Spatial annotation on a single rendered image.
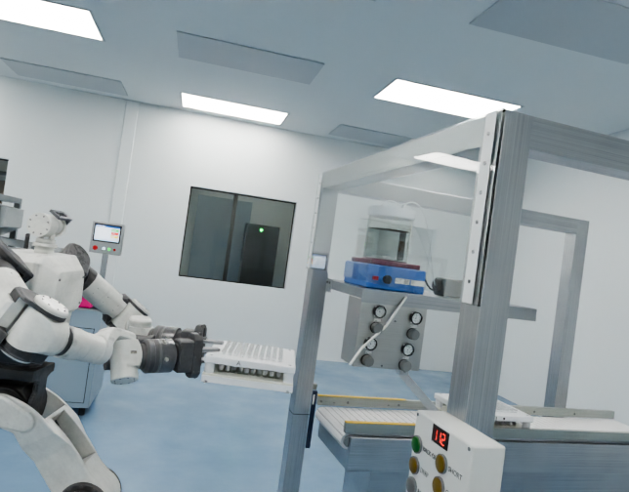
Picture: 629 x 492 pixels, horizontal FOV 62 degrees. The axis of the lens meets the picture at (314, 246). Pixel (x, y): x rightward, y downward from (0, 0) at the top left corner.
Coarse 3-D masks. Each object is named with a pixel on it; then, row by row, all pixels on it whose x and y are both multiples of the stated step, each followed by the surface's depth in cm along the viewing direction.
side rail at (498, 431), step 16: (352, 432) 157; (368, 432) 159; (384, 432) 160; (400, 432) 162; (496, 432) 172; (512, 432) 174; (528, 432) 176; (544, 432) 178; (560, 432) 180; (576, 432) 182; (592, 432) 184; (608, 432) 187; (624, 432) 189
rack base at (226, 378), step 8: (216, 368) 147; (208, 376) 140; (216, 376) 140; (224, 376) 140; (232, 376) 141; (240, 376) 142; (248, 376) 143; (256, 376) 144; (280, 376) 148; (224, 384) 140; (232, 384) 141; (240, 384) 141; (248, 384) 141; (256, 384) 141; (264, 384) 141; (272, 384) 141; (280, 384) 141; (288, 384) 141
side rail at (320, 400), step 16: (320, 400) 183; (336, 400) 184; (352, 400) 186; (368, 400) 188; (384, 400) 190; (400, 400) 192; (416, 400) 194; (560, 416) 213; (576, 416) 216; (592, 416) 218; (608, 416) 221
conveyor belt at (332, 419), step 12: (324, 408) 181; (336, 408) 183; (348, 408) 185; (360, 408) 187; (324, 420) 173; (336, 420) 170; (348, 420) 171; (360, 420) 173; (372, 420) 175; (384, 420) 177; (396, 420) 179; (408, 420) 181; (540, 420) 205; (552, 420) 207; (564, 420) 210; (576, 420) 213; (588, 420) 215; (600, 420) 218; (612, 420) 221; (336, 432) 162
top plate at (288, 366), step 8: (224, 344) 159; (208, 352) 144; (216, 352) 145; (272, 352) 156; (288, 352) 160; (208, 360) 140; (216, 360) 140; (224, 360) 140; (232, 360) 141; (240, 360) 141; (248, 360) 141; (256, 360) 143; (264, 360) 144; (288, 360) 149; (256, 368) 141; (264, 368) 141; (272, 368) 141; (280, 368) 141; (288, 368) 141
